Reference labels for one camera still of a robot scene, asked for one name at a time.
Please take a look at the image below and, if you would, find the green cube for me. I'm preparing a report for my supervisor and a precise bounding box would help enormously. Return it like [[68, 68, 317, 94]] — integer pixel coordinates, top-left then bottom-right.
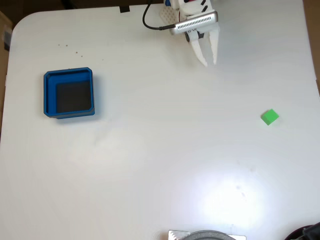
[[260, 108, 280, 127]]

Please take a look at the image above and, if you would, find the blue square box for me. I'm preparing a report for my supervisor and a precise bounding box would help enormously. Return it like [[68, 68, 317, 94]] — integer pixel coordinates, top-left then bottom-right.
[[43, 66, 96, 120]]

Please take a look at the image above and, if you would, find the gray round disc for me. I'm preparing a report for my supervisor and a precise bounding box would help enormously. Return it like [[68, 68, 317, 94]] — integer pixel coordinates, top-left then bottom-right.
[[184, 229, 238, 240]]

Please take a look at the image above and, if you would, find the silver foil sheet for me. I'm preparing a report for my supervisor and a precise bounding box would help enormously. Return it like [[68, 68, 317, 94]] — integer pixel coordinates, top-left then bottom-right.
[[167, 229, 247, 240]]

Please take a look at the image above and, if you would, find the black round object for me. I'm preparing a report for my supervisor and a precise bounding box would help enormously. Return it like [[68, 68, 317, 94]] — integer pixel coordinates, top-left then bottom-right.
[[284, 221, 320, 240]]

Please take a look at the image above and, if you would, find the silver camera box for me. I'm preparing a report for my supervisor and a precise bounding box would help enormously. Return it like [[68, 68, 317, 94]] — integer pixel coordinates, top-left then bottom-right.
[[169, 10, 219, 36]]

